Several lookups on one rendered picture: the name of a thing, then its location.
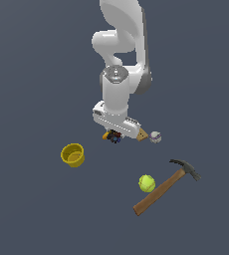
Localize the yellow cup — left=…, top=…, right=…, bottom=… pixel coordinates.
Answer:
left=60, top=142, right=86, bottom=168

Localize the wooden handle claw hammer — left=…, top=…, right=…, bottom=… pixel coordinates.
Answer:
left=132, top=158, right=202, bottom=217

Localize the small white purple object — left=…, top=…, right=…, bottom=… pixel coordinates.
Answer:
left=148, top=130, right=162, bottom=144

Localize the yellow-green tennis ball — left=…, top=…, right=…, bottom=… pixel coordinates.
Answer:
left=137, top=174, right=156, bottom=193

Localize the dark multicoloured object with orange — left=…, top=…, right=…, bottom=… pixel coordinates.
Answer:
left=102, top=129, right=123, bottom=144

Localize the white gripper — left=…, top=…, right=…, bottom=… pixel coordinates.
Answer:
left=92, top=101, right=142, bottom=139

